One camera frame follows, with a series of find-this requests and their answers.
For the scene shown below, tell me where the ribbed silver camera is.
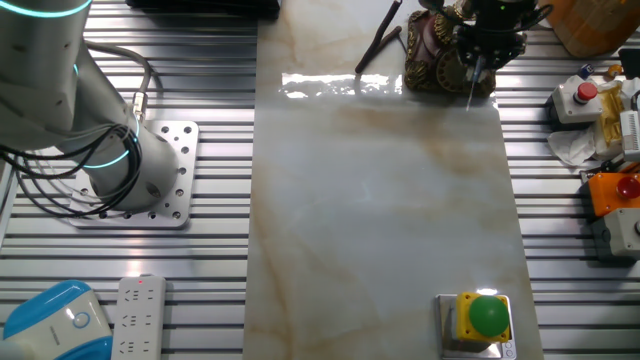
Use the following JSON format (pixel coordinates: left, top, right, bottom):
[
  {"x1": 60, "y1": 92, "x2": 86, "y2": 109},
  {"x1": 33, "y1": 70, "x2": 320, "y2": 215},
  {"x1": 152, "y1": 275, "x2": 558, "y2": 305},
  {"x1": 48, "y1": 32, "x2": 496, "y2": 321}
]
[{"x1": 619, "y1": 109, "x2": 640, "y2": 162}]

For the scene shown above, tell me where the orange emergency stop box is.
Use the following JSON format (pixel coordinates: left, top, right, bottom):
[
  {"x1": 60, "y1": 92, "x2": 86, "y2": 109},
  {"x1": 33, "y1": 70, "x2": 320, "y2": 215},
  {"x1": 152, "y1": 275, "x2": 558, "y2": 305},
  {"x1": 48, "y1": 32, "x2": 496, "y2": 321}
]
[{"x1": 587, "y1": 172, "x2": 640, "y2": 219}]

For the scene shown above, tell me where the yellow plastic bag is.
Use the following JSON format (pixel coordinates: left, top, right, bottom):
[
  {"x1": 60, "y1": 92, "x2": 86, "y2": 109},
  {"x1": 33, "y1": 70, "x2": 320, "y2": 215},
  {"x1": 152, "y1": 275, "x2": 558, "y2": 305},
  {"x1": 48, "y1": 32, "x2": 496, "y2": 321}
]
[{"x1": 598, "y1": 79, "x2": 626, "y2": 149}]

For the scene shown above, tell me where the black base cable bundle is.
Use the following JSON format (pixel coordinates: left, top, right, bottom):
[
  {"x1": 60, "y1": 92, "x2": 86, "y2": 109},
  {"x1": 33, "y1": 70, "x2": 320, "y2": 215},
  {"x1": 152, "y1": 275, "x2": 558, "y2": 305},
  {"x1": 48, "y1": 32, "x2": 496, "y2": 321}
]
[{"x1": 0, "y1": 124, "x2": 144, "y2": 219}]

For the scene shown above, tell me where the grey box red button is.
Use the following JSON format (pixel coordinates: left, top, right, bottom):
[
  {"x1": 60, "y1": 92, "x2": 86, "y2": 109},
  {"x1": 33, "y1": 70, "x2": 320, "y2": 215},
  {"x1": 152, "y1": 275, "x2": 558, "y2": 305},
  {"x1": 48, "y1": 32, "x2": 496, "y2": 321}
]
[{"x1": 592, "y1": 208, "x2": 640, "y2": 261}]

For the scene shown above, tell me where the brown gold rotary phone base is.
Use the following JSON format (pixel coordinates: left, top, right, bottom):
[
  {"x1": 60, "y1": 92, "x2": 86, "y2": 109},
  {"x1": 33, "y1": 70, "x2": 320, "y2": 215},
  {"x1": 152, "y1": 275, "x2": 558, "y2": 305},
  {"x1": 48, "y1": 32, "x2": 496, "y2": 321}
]
[{"x1": 403, "y1": 7, "x2": 497, "y2": 99}]

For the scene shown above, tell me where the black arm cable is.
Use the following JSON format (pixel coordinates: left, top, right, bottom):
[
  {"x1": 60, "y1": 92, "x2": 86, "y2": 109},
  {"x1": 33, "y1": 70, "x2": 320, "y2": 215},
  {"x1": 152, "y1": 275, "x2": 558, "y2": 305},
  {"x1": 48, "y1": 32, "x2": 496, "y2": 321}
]
[{"x1": 424, "y1": 0, "x2": 554, "y2": 36}]

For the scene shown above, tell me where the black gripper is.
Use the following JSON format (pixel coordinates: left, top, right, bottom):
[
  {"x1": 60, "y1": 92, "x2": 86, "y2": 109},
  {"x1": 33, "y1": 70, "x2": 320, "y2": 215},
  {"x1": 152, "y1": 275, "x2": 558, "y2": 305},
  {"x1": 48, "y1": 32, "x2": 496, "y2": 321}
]
[{"x1": 453, "y1": 0, "x2": 529, "y2": 85}]

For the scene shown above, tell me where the white crumpled tissue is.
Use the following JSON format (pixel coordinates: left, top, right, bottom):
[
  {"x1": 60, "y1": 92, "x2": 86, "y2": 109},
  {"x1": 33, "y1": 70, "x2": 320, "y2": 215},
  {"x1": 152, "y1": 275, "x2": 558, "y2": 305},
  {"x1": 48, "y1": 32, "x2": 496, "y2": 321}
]
[{"x1": 547, "y1": 122, "x2": 626, "y2": 166}]

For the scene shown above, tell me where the blue white round device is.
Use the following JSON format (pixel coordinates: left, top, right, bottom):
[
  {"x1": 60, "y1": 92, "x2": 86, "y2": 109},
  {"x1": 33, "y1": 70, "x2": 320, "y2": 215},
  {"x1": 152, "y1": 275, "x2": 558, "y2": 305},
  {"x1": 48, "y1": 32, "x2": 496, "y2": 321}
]
[{"x1": 0, "y1": 279, "x2": 114, "y2": 360}]

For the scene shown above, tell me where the silver robot mounting plate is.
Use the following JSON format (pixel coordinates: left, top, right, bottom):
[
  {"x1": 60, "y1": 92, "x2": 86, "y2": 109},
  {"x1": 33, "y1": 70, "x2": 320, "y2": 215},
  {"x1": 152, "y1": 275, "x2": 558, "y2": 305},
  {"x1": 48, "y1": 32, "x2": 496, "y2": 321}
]
[{"x1": 67, "y1": 119, "x2": 200, "y2": 230}]

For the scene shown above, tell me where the white box red button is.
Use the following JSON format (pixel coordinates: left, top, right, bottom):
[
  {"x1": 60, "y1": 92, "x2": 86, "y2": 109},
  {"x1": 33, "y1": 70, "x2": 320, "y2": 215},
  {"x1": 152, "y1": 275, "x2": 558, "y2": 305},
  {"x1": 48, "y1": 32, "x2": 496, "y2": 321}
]
[{"x1": 552, "y1": 74, "x2": 604, "y2": 125}]

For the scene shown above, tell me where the white power strip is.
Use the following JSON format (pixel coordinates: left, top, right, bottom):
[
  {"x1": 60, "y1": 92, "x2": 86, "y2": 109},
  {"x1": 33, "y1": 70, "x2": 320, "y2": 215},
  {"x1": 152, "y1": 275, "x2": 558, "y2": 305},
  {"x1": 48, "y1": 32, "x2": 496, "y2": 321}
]
[{"x1": 110, "y1": 274, "x2": 167, "y2": 360}]

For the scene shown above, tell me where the orange brown bag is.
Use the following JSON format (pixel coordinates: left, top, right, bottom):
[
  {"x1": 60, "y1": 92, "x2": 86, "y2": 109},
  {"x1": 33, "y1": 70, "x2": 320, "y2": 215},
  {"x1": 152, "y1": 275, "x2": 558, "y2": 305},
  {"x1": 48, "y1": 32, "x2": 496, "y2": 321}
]
[{"x1": 542, "y1": 0, "x2": 640, "y2": 59}]

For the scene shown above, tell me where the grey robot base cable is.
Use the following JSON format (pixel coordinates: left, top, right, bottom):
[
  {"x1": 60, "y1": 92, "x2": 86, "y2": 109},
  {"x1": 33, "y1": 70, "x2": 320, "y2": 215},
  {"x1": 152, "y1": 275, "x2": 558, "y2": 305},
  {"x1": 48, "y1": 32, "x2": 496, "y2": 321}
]
[{"x1": 87, "y1": 42, "x2": 154, "y2": 124}]

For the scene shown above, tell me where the green button yellow box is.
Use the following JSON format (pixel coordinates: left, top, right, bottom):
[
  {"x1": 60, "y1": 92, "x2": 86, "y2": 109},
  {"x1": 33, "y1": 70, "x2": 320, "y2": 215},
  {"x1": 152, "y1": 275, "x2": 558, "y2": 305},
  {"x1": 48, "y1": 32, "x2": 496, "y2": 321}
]
[{"x1": 453, "y1": 292, "x2": 512, "y2": 344}]

